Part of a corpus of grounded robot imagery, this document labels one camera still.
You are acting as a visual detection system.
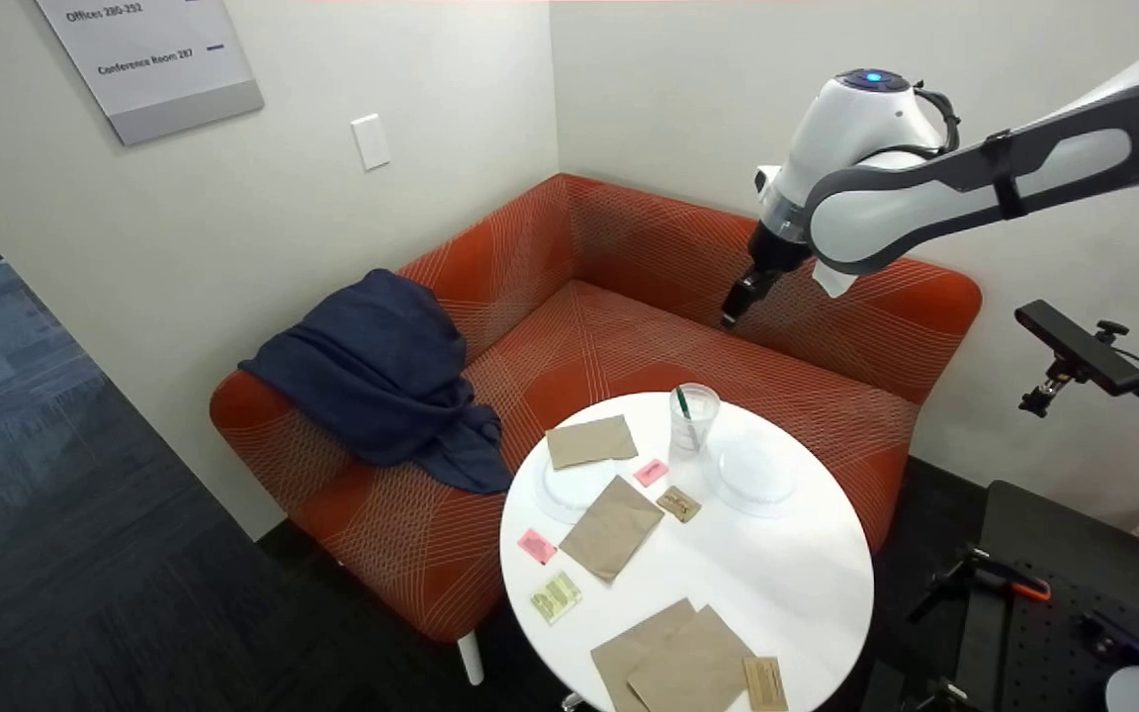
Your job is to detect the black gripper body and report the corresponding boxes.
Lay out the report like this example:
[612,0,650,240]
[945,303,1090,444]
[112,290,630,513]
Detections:
[733,216,813,303]

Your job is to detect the clear plastic measuring cup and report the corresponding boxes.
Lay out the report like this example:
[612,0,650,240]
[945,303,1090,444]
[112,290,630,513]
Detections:
[666,380,725,468]

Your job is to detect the orange patterned sofa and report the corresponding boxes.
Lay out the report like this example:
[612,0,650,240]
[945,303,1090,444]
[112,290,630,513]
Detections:
[207,169,985,690]

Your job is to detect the brown sugar packet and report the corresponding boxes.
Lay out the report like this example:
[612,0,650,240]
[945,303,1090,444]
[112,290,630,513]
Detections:
[652,481,703,525]

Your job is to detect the clear plastic lid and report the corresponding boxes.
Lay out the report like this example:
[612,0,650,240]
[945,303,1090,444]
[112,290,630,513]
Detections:
[536,452,612,513]

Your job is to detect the small brown cardboard square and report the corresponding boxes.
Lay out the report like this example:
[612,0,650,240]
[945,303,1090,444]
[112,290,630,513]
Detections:
[556,469,670,589]

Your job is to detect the large brown paper napkin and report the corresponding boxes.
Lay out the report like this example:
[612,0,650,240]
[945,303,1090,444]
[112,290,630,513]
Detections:
[589,593,703,712]

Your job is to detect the yellow sweetener packets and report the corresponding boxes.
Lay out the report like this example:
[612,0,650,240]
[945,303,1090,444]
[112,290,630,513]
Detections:
[527,568,584,624]

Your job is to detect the dark blue jacket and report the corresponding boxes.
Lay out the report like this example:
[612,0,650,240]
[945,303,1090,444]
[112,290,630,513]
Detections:
[237,266,514,500]

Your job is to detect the large brown cardboard square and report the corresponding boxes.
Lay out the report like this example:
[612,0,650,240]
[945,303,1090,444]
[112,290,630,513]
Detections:
[622,605,761,712]

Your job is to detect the small brown paper napkin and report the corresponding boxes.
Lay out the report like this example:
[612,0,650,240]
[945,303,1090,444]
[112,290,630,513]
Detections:
[738,654,791,712]

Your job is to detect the black perforated robot table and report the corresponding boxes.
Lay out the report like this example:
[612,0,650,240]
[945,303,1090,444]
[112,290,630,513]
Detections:
[957,479,1139,712]

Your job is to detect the light wrist camera box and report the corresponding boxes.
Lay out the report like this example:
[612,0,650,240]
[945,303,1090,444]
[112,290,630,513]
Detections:
[807,256,861,302]

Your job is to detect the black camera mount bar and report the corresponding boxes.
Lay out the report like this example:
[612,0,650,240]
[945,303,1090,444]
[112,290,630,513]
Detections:
[1012,297,1139,444]

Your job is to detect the black clamp with orange handle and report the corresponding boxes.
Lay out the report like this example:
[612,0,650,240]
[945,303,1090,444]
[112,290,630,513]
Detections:
[910,541,1056,624]

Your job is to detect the white wall plate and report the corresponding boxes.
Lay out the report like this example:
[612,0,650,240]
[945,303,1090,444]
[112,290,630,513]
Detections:
[348,112,394,174]

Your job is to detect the grey wall sign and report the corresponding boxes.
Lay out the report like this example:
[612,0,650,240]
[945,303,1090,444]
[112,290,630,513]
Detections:
[29,0,269,149]

